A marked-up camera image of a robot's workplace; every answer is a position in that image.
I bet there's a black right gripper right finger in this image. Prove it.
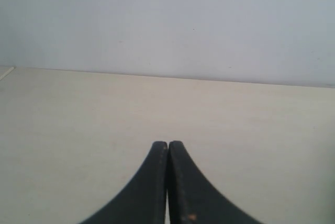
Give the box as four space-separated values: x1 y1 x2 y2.
167 141 255 223

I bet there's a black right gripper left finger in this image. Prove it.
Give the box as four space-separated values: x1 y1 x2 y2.
83 141 168 224

